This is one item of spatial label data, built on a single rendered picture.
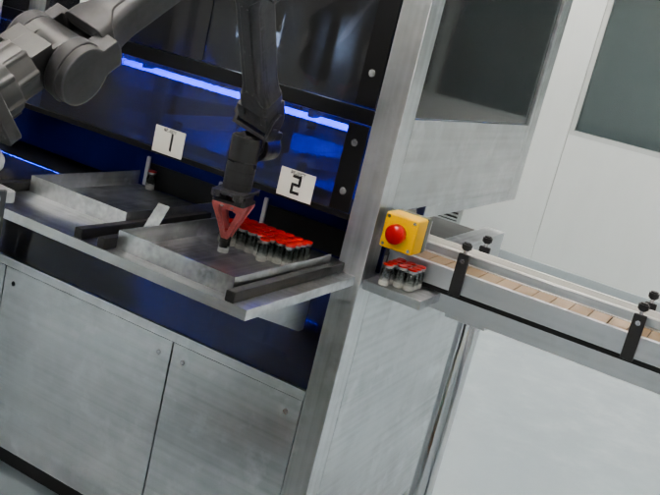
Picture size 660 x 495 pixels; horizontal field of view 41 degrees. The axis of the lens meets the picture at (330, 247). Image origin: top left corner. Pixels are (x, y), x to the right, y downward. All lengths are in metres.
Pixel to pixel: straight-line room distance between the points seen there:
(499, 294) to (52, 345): 1.14
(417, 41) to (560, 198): 4.71
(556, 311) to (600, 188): 4.56
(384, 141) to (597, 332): 0.55
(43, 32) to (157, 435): 1.26
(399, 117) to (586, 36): 4.68
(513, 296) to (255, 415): 0.62
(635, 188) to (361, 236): 4.60
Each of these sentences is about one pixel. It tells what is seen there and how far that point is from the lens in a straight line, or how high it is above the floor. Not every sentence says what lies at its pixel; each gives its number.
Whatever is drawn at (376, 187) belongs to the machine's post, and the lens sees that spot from 1.74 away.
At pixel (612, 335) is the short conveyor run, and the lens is 1.75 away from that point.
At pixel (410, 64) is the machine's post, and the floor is 1.31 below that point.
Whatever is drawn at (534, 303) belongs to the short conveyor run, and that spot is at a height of 0.93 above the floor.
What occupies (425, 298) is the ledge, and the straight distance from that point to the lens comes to 1.76.
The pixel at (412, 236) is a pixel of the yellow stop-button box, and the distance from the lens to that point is 1.71.
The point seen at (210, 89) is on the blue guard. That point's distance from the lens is 1.94.
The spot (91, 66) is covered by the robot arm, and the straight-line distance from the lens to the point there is 1.10.
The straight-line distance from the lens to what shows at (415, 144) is 1.82.
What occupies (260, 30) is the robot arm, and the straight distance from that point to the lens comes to 1.45.
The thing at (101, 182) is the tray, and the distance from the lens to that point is 2.07.
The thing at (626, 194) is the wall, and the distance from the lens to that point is 6.27.
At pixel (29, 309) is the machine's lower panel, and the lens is 2.36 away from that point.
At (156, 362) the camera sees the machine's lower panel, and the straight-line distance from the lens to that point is 2.11.
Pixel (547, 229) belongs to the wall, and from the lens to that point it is 6.39.
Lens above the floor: 1.35
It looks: 14 degrees down
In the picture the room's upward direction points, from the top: 14 degrees clockwise
